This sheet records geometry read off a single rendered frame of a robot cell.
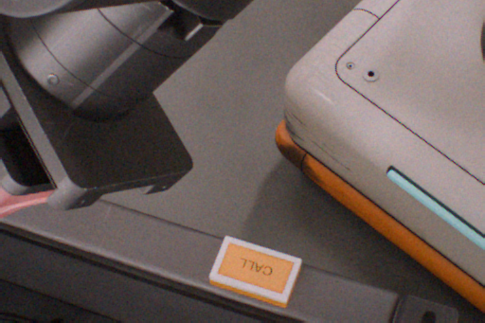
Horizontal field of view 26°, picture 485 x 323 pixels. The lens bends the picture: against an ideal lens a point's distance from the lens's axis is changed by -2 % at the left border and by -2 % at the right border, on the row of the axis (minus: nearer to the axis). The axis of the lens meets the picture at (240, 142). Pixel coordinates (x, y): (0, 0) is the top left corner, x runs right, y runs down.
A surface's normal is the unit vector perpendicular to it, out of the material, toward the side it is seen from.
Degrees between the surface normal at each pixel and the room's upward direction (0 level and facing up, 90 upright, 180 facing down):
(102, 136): 46
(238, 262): 0
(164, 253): 0
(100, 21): 59
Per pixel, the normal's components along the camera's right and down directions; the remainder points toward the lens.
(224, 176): -0.02, -0.50
